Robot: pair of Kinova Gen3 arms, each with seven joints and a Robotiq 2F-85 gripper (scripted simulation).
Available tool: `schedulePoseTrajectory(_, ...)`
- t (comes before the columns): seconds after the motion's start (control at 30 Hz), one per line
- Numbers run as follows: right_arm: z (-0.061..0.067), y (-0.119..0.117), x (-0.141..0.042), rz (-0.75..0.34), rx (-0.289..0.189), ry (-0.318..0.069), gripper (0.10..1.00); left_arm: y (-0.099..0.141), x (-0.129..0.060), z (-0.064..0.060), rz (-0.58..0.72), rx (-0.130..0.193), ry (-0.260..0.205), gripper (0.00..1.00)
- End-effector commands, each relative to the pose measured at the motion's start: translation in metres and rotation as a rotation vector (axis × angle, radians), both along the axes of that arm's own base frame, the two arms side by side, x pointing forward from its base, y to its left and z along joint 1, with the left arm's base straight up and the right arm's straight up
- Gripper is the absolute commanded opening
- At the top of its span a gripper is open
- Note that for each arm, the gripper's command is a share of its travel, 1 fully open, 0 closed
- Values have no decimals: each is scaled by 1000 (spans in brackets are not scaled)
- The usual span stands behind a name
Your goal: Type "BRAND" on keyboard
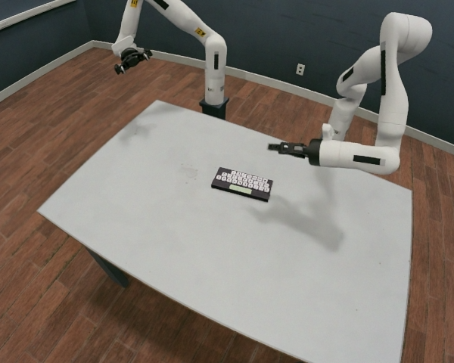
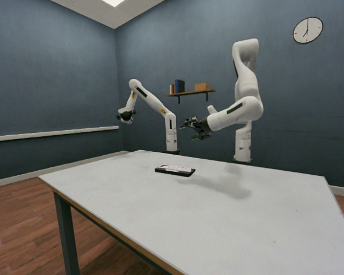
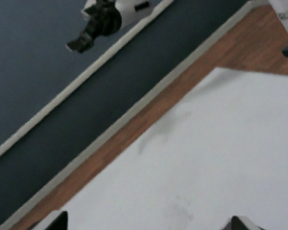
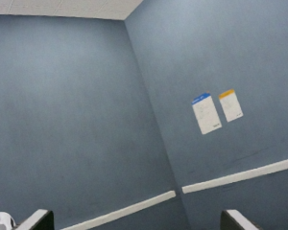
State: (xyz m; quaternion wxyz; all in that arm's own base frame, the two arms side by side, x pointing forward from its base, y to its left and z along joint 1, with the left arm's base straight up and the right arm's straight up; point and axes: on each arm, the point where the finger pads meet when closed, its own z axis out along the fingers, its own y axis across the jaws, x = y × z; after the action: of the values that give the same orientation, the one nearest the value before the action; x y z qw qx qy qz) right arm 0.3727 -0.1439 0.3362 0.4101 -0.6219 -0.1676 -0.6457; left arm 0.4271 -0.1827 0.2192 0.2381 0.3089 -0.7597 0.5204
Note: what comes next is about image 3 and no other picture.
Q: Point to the black keyboard case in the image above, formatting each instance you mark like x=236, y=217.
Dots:
x=226, y=225

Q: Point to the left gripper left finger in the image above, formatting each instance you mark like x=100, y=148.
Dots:
x=56, y=220

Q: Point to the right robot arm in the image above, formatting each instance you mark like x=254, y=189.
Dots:
x=135, y=9

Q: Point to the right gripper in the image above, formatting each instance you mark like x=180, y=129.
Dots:
x=95, y=25

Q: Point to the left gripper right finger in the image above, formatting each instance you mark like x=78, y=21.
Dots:
x=243, y=223

